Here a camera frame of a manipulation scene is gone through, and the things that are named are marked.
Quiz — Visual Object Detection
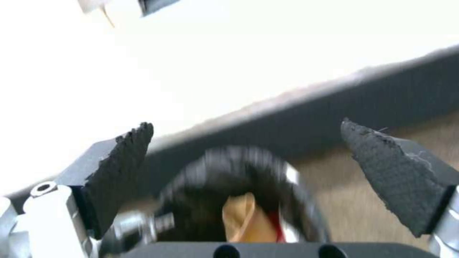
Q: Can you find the dark furniture panel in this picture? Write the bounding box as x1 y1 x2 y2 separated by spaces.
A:
138 0 182 18

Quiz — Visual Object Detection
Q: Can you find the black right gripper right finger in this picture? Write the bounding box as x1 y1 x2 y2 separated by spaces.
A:
339 117 459 258

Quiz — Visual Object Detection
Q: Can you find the dark grey rug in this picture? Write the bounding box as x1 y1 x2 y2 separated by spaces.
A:
0 44 459 207

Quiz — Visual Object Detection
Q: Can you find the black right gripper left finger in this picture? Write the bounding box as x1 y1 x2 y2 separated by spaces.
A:
0 122 155 258

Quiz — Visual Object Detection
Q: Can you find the black round trash bin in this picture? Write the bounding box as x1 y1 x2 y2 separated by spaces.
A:
154 145 325 243

